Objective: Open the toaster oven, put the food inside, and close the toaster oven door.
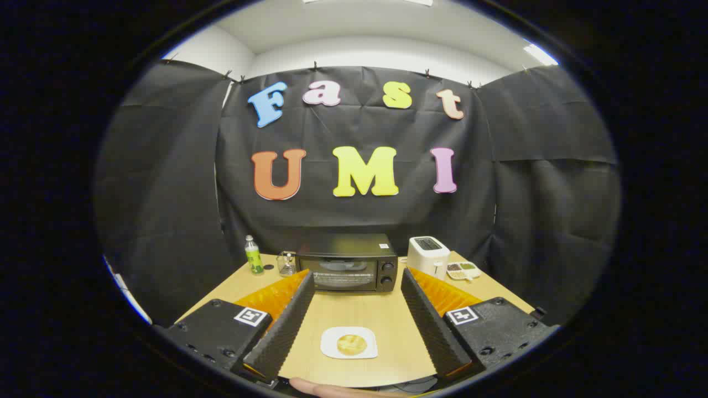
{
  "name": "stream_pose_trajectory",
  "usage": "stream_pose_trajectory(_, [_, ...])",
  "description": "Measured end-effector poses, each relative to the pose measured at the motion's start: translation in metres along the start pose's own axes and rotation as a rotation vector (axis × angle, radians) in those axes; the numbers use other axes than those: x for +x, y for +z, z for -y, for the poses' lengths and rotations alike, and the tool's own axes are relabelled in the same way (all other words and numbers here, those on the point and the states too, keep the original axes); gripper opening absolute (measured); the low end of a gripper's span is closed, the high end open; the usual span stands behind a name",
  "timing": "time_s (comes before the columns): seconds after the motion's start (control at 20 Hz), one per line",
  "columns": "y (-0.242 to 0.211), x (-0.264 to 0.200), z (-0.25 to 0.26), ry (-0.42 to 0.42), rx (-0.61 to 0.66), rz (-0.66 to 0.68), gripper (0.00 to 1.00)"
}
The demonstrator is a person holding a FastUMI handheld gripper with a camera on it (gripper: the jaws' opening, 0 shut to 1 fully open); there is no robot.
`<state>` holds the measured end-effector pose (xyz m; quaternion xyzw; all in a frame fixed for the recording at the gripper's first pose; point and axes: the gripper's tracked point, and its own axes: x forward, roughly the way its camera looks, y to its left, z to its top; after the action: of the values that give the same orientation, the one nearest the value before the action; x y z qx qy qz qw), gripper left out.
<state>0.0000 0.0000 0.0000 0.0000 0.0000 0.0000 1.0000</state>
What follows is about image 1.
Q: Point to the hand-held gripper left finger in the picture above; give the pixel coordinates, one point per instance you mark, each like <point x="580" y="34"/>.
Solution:
<point x="285" y="323"/>

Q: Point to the green label drink bottle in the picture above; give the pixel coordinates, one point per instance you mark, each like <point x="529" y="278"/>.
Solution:
<point x="254" y="260"/>

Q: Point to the black toaster oven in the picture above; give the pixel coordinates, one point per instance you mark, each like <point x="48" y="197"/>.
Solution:
<point x="345" y="260"/>

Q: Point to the white square plate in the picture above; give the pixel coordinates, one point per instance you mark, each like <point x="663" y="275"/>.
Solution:
<point x="330" y="349"/>

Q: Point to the white pop-up toaster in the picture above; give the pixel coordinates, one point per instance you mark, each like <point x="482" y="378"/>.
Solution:
<point x="427" y="260"/>

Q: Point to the ceiling light panel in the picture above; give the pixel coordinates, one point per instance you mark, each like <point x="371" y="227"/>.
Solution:
<point x="541" y="54"/>

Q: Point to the white divided condiment tray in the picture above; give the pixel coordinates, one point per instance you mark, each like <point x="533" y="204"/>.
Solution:
<point x="463" y="271"/>

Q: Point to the round golden bread bun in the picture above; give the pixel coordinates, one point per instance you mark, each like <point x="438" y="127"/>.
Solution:
<point x="352" y="344"/>

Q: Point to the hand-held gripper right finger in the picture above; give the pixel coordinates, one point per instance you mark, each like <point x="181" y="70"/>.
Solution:
<point x="428" y="323"/>

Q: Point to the black backdrop cloth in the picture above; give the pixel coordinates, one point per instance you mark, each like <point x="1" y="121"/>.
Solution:
<point x="359" y="215"/>

